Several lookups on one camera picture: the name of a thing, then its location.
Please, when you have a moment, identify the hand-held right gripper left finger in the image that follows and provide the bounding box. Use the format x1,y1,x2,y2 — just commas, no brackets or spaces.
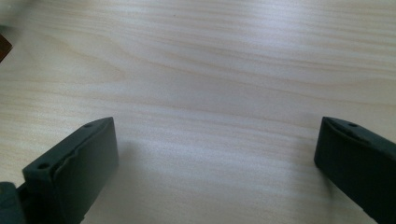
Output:
21,116,120,224

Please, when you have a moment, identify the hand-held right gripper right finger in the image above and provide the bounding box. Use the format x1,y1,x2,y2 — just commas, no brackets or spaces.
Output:
313,116,396,224

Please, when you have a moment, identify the brown object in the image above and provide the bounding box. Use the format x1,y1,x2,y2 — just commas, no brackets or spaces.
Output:
0,33,13,63

